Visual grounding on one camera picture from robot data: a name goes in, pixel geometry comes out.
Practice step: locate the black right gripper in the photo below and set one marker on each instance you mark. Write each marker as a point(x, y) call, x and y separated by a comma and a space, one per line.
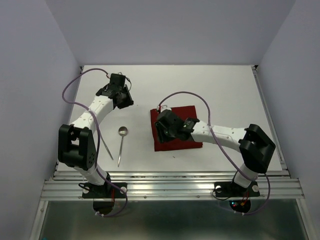
point(162, 136)

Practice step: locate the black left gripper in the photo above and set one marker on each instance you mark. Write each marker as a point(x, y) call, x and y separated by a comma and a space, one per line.
point(129, 102)

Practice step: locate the aluminium front frame rail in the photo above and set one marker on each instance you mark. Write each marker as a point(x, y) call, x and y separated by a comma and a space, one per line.
point(162, 186)

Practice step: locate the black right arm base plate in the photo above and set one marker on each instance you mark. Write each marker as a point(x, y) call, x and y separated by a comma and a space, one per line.
point(229, 189)

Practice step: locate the aluminium right side rail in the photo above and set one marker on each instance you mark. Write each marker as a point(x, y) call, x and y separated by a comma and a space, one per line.
point(270, 121)

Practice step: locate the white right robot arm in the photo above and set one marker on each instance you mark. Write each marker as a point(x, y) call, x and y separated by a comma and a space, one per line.
point(254, 145)

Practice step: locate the silver metal spoon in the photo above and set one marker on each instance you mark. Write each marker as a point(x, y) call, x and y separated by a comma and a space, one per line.
point(122, 131)

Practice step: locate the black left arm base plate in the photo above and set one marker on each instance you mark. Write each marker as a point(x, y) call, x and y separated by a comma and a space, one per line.
point(106, 191)

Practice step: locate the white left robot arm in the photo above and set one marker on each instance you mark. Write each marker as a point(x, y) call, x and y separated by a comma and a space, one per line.
point(79, 141)

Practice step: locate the dark red cloth napkin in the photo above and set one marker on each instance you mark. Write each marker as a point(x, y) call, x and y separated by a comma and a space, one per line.
point(183, 112)

